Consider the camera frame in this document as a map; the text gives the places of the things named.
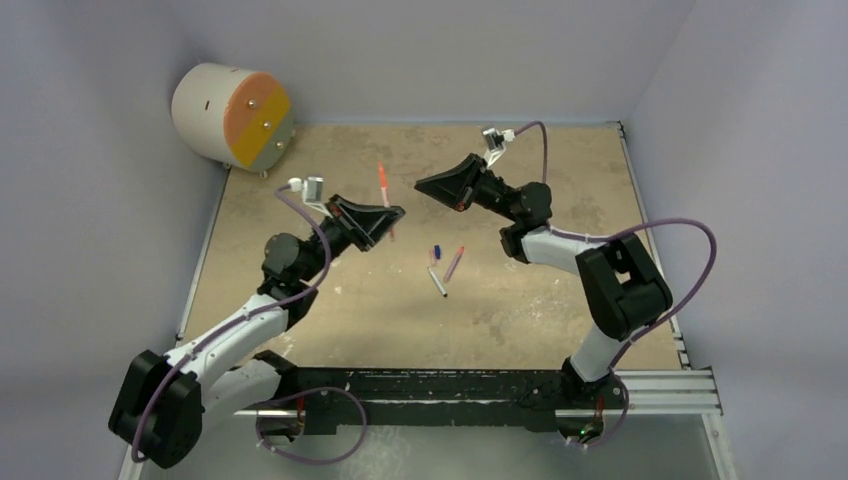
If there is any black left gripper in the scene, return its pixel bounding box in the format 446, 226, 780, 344
297, 195, 403, 283

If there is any orange pen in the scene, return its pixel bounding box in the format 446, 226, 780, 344
377, 161, 391, 208

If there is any white pen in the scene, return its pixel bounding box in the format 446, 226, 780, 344
427, 267, 448, 298

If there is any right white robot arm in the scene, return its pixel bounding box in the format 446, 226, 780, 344
414, 154, 673, 407

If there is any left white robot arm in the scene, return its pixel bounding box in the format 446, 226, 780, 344
108, 195, 406, 468

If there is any purple pen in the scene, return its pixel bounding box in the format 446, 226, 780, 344
443, 246, 465, 282

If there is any round mini drawer cabinet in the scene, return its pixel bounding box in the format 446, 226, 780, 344
171, 63, 295, 178

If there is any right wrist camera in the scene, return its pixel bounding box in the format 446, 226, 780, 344
481, 127, 515, 169

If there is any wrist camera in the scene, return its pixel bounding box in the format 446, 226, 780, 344
481, 127, 515, 169
288, 175, 324, 205

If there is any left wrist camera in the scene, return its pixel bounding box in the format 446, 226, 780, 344
288, 175, 324, 205

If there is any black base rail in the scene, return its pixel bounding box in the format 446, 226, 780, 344
255, 350, 629, 439

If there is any aluminium frame rail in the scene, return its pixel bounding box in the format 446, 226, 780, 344
618, 370, 723, 415

